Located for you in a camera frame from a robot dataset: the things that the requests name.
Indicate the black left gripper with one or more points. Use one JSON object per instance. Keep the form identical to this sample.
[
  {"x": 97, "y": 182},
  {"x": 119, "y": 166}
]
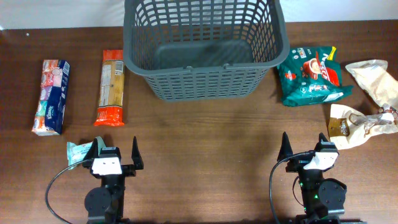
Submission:
[{"x": 129, "y": 170}]

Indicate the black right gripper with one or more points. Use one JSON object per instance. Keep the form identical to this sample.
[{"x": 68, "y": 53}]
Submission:
[{"x": 296, "y": 162}]

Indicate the beige brown snack bag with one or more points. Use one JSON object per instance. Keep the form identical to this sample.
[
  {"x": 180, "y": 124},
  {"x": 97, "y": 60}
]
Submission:
[{"x": 349, "y": 128}]

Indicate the green Nescafe coffee bag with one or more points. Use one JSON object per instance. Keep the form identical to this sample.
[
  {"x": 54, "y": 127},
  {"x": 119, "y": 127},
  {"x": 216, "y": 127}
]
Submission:
[{"x": 310, "y": 76}]

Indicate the blue Kleenex tissue pack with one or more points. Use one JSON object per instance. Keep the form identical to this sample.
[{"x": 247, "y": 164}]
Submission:
[{"x": 48, "y": 120}]

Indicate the beige clear powder bag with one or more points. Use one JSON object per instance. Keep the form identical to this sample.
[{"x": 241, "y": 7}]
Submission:
[{"x": 373, "y": 78}]

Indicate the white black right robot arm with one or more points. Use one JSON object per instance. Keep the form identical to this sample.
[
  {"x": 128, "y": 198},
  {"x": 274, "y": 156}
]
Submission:
[{"x": 322, "y": 199}]

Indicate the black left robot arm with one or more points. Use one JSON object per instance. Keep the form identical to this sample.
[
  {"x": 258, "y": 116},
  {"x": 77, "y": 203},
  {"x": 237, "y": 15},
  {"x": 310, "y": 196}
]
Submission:
[{"x": 105, "y": 204}]

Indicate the small teal wrapper packet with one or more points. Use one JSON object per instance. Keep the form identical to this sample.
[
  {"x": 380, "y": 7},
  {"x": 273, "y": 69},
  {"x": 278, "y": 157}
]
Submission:
[{"x": 76, "y": 153}]

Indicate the orange spaghetti packet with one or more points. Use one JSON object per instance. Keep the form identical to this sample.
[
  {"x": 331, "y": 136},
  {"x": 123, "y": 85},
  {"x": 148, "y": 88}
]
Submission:
[{"x": 111, "y": 92}]

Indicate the grey plastic basket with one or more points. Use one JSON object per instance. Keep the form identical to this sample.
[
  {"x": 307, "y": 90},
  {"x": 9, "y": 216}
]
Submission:
[{"x": 197, "y": 50}]

